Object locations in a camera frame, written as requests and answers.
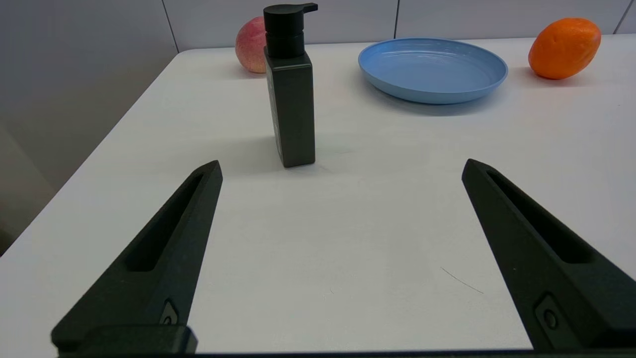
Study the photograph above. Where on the black pump bottle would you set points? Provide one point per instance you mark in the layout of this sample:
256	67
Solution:
292	99

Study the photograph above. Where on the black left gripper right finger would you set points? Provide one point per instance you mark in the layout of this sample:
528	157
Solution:
551	271

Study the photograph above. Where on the blue plate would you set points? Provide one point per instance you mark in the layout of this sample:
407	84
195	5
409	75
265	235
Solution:
432	69

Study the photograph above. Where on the orange fruit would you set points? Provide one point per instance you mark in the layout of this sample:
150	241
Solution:
564	48

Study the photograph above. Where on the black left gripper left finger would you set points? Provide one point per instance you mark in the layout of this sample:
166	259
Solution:
161	271

